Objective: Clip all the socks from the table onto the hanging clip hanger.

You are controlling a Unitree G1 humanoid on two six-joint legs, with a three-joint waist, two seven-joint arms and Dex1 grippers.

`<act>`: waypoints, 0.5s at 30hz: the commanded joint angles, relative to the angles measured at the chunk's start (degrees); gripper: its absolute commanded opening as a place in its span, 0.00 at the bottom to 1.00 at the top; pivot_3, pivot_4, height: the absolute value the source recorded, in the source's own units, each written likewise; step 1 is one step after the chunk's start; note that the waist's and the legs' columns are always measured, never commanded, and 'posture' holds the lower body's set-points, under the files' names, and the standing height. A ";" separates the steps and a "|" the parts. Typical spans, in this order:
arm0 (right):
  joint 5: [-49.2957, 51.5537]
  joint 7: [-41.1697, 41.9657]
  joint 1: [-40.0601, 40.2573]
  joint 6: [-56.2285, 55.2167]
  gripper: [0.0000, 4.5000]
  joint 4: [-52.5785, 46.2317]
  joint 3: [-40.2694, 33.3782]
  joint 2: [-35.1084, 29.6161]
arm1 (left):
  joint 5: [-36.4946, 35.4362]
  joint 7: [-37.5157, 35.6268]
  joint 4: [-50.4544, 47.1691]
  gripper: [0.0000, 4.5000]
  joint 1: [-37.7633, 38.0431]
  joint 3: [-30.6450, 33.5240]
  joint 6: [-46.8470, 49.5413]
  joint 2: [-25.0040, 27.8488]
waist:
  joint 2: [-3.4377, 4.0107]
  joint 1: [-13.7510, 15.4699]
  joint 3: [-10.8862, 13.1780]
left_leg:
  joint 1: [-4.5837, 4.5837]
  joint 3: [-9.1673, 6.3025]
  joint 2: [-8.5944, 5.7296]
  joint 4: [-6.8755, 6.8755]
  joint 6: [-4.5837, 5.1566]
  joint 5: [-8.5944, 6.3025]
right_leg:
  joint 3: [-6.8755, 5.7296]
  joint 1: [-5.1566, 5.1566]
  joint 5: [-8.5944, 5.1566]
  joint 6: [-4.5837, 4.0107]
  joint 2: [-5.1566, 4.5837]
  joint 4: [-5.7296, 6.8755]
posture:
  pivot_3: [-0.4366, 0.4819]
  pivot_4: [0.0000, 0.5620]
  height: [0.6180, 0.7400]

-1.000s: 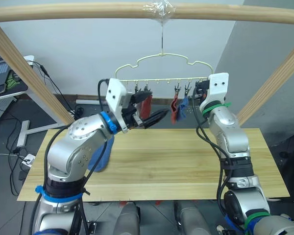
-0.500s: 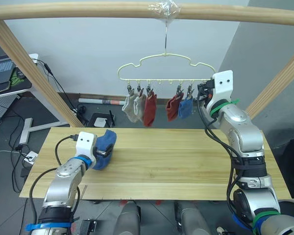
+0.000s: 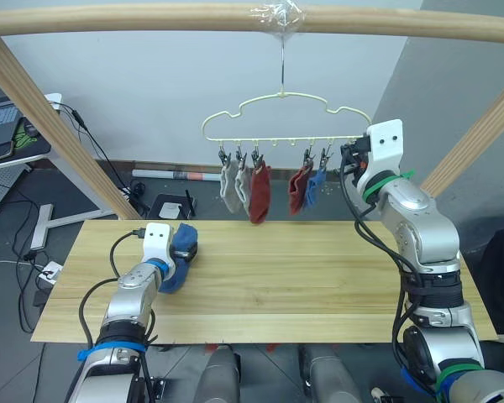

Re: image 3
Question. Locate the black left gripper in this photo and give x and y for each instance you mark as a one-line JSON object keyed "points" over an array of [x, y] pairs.
{"points": [[184, 254]]}

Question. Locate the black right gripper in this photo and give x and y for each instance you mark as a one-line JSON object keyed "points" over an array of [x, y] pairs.
{"points": [[358, 151]]}

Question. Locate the blue sock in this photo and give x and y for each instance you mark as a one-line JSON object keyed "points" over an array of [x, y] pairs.
{"points": [[185, 237], [315, 186]]}

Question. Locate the metal hanger clip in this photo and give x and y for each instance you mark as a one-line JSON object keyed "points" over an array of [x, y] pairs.
{"points": [[257, 159], [325, 157], [223, 156], [308, 157], [239, 158]]}

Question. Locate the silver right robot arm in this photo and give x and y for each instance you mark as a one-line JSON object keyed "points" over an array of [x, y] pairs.
{"points": [[420, 226]]}

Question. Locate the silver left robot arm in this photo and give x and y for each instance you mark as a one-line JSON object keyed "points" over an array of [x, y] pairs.
{"points": [[130, 302]]}

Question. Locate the black and white router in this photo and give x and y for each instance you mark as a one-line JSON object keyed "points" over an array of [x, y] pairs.
{"points": [[170, 208]]}

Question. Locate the red sock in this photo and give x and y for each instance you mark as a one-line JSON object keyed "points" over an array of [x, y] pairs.
{"points": [[297, 189], [260, 197]]}

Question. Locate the grey sock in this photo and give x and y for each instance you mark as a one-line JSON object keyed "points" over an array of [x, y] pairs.
{"points": [[243, 186], [227, 184]]}

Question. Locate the white paper roll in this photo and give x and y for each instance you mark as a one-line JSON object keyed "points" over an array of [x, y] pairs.
{"points": [[159, 174]]}

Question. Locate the dark grey rounded shape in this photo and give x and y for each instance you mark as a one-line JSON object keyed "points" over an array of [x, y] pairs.
{"points": [[218, 373], [327, 373]]}

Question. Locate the white adapter box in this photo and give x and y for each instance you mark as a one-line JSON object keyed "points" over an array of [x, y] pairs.
{"points": [[50, 273]]}

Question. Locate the white desk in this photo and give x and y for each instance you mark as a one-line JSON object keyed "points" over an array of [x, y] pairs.
{"points": [[41, 226]]}

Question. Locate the clear tape wrap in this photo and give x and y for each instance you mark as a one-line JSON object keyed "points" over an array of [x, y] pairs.
{"points": [[279, 19]]}

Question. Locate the black desk mat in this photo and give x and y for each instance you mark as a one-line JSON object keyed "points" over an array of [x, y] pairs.
{"points": [[33, 151]]}

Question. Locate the white perforated panel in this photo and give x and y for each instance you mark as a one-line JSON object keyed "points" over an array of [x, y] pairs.
{"points": [[2, 189]]}

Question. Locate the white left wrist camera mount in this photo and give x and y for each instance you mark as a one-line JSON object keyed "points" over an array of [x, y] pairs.
{"points": [[157, 239]]}

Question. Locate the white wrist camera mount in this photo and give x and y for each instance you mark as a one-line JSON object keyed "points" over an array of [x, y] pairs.
{"points": [[386, 138], [157, 239]]}

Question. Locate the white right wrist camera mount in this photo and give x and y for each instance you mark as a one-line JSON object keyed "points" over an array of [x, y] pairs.
{"points": [[386, 138]]}

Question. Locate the wooden frame post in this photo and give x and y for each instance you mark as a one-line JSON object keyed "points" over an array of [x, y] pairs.
{"points": [[474, 138], [54, 126]]}

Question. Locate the wooden frame crossbar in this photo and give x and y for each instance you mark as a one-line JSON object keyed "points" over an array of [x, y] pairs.
{"points": [[109, 21]]}

